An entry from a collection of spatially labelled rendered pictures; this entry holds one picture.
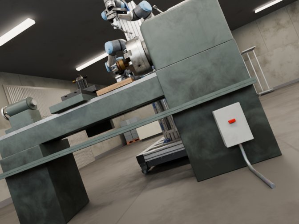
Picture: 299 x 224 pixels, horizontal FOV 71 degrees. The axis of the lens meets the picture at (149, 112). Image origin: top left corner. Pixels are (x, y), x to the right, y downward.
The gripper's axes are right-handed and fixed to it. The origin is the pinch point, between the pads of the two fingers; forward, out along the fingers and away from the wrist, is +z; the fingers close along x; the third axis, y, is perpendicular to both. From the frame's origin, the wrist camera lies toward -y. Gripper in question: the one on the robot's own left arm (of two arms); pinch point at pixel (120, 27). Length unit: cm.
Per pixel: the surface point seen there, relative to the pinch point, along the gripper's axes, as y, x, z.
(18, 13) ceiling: 179, -121, -215
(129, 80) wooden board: 8.3, -11.3, 38.6
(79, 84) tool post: 57, -28, 15
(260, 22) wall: -470, -747, -341
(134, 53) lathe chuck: -2.4, -9.2, 20.1
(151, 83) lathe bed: -6.6, -14.7, 46.9
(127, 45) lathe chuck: 0.4, -9.3, 10.6
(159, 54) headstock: -20.5, -5.4, 31.4
